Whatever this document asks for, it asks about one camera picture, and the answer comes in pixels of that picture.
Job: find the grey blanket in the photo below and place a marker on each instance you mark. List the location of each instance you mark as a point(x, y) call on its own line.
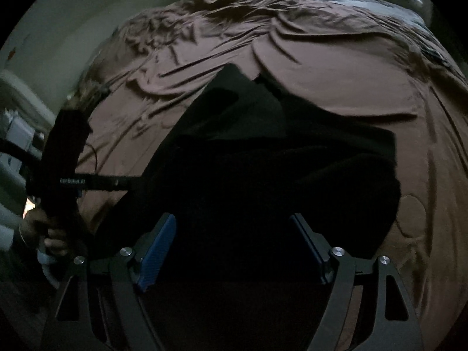
point(384, 11)

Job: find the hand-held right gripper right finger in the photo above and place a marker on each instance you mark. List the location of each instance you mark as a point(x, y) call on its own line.
point(305, 237)

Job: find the person's left hand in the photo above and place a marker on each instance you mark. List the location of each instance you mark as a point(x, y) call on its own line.
point(53, 243)

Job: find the black knit garment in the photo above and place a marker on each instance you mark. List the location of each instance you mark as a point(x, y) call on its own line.
point(256, 172)

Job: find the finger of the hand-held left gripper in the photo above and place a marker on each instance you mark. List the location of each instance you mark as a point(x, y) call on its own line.
point(109, 182)

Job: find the brown bed sheet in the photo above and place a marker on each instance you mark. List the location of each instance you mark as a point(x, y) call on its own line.
point(329, 80)

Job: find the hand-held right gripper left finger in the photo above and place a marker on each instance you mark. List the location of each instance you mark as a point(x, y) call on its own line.
point(161, 252)

